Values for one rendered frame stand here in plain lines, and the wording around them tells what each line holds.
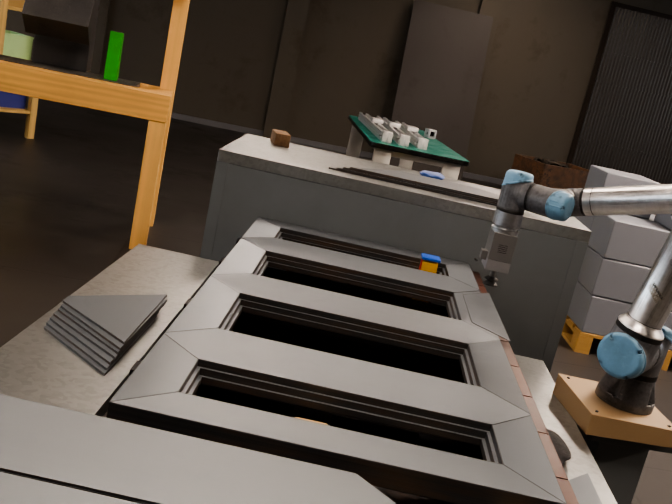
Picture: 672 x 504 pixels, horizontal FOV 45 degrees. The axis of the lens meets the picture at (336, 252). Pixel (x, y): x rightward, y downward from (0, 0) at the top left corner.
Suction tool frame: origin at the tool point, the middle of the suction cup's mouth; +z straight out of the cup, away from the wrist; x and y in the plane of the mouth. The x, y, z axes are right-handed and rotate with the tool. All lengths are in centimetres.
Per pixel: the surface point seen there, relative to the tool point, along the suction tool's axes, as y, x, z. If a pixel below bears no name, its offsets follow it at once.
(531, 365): -15.5, 21.6, 25.5
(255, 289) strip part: 25, -60, 8
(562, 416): 19.5, 23.2, 25.4
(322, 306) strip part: 27, -43, 8
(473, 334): 23.1, -5.2, 7.9
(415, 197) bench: -59, -21, -10
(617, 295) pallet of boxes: -263, 128, 54
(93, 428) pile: 108, -73, 8
